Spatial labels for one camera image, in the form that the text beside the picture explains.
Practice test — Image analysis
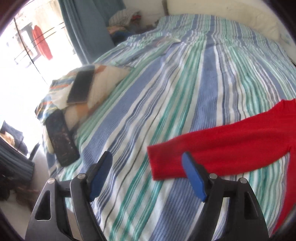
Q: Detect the red garment hanging outside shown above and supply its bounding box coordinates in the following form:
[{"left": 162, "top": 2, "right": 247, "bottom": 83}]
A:
[{"left": 32, "top": 25, "right": 53, "bottom": 60}]

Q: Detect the red knitted sweater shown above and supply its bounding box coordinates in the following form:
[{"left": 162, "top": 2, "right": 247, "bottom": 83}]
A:
[{"left": 147, "top": 99, "right": 295, "bottom": 229}]

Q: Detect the folded striped patterned cloth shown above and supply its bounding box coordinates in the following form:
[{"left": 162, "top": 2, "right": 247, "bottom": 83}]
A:
[{"left": 35, "top": 64, "right": 130, "bottom": 128}]

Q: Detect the striped bed cover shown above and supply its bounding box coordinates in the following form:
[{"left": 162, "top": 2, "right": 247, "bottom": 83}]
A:
[{"left": 48, "top": 15, "right": 295, "bottom": 240}]

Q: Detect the cream headboard cushion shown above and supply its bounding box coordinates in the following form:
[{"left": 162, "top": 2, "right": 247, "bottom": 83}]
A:
[{"left": 167, "top": 0, "right": 280, "bottom": 42}]

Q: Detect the pile of clothes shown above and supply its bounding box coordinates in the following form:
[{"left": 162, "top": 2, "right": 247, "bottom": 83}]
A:
[{"left": 107, "top": 9, "right": 159, "bottom": 46}]

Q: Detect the blue curtain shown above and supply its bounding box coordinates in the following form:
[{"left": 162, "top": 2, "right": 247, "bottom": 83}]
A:
[{"left": 58, "top": 0, "right": 125, "bottom": 65}]

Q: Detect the smartphone with tan case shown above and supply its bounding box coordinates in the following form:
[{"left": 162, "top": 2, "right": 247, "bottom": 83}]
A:
[{"left": 66, "top": 68, "right": 95, "bottom": 105}]

